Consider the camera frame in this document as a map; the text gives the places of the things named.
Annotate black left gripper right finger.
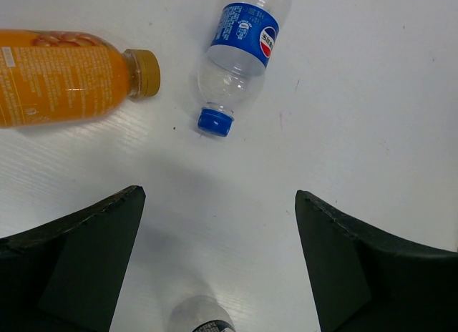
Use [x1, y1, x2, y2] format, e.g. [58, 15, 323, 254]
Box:
[295, 190, 457, 331]

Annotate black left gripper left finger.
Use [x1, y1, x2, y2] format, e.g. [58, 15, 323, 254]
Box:
[1, 185, 146, 331]

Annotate clear bottle black cap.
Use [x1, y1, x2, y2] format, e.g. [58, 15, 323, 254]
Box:
[167, 296, 236, 332]

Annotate orange juice bottle lying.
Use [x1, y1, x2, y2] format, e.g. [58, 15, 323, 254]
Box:
[1, 29, 161, 128]

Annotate clear Pepsi-label bottle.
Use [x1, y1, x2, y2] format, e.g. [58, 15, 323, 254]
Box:
[197, 0, 292, 137]

